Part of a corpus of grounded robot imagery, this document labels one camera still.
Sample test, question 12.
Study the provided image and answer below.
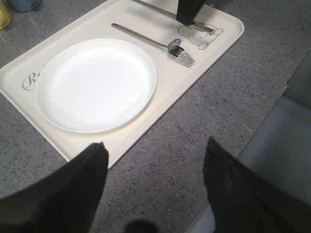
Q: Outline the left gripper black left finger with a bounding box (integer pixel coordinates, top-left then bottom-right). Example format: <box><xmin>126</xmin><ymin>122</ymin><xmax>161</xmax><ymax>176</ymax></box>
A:
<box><xmin>0</xmin><ymin>143</ymin><xmax>108</xmax><ymax>233</ymax></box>

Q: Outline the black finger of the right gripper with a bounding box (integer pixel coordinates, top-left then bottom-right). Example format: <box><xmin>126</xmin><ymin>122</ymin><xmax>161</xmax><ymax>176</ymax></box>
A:
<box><xmin>176</xmin><ymin>0</ymin><xmax>206</xmax><ymax>26</ymax></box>

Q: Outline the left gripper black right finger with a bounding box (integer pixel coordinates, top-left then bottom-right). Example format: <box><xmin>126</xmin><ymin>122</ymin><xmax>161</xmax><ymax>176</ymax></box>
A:
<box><xmin>203</xmin><ymin>136</ymin><xmax>311</xmax><ymax>233</ymax></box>

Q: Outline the silver metal chopsticks pair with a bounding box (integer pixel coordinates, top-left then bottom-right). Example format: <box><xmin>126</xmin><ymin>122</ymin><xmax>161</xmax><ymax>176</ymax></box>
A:
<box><xmin>131</xmin><ymin>0</ymin><xmax>215</xmax><ymax>35</ymax></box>

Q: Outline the silver metal fork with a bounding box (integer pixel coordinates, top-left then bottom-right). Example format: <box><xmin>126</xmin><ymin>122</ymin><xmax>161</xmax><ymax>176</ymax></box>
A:
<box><xmin>111</xmin><ymin>23</ymin><xmax>195</xmax><ymax>68</ymax></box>

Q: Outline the white round plate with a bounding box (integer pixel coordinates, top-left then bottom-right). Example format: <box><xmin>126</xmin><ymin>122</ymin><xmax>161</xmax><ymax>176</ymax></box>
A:
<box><xmin>35</xmin><ymin>39</ymin><xmax>156</xmax><ymax>133</ymax></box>

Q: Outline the cream rabbit serving tray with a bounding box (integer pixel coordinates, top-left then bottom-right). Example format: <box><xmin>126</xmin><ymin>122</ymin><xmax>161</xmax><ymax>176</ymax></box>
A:
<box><xmin>0</xmin><ymin>0</ymin><xmax>244</xmax><ymax>166</ymax></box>

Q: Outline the blue enamel mug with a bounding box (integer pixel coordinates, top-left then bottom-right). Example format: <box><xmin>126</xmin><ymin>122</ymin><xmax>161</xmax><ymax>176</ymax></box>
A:
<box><xmin>7</xmin><ymin>0</ymin><xmax>42</xmax><ymax>13</ymax></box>

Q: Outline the yellow enamel mug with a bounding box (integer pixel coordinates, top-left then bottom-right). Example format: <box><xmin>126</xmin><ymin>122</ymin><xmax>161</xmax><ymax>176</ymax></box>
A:
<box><xmin>0</xmin><ymin>0</ymin><xmax>12</xmax><ymax>30</ymax></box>

